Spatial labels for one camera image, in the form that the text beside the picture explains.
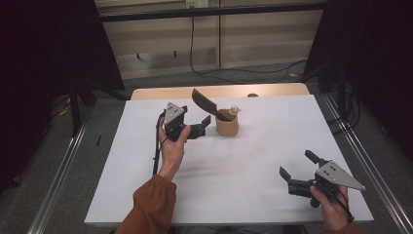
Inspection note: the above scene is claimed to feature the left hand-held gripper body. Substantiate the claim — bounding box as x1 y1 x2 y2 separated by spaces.
163 101 207 142

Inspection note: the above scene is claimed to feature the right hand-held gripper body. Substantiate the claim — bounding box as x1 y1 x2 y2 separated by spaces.
286 159 366 209

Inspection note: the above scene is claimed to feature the tan cup with small figurine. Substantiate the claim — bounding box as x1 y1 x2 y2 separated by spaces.
215 104 242 137

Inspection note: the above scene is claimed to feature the person's right hand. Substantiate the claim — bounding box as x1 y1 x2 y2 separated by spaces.
309 184 354 232

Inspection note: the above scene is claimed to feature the person's left hand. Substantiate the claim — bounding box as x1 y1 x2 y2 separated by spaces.
158 125 192 181

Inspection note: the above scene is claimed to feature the wooden table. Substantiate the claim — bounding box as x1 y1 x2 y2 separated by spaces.
130 82 311 101

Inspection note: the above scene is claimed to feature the white table mat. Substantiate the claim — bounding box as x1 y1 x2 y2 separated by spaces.
84 95 374 226

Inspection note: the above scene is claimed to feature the black metal stand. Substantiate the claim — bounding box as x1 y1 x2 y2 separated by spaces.
69 77 98 137

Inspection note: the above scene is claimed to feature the black horizontal bar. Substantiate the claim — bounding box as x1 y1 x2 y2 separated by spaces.
98 3 327 23

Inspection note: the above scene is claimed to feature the black curtain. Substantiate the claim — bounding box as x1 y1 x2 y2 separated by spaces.
0 0 126 196
305 0 413 160

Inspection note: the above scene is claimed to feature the right hand-held gripper black cable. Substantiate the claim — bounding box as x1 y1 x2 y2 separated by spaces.
335 189 356 223

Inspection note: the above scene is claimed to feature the hand-held gripper black cable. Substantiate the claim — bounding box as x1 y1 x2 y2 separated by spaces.
335 189 356 223
152 111 169 176

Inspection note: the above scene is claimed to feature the left hand-held gripper black cable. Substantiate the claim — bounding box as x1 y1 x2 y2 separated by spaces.
152 111 169 176

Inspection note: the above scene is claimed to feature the metal floor rail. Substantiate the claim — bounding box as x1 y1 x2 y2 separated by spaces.
320 94 413 234
27 120 89 234

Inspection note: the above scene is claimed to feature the bundle of black cables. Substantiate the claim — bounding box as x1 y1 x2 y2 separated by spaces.
327 82 361 136

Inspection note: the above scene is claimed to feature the long black floor cable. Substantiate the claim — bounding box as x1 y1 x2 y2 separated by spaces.
189 6 308 85

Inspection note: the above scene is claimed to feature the white wall outlet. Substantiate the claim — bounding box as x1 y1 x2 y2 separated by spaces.
185 0 209 9

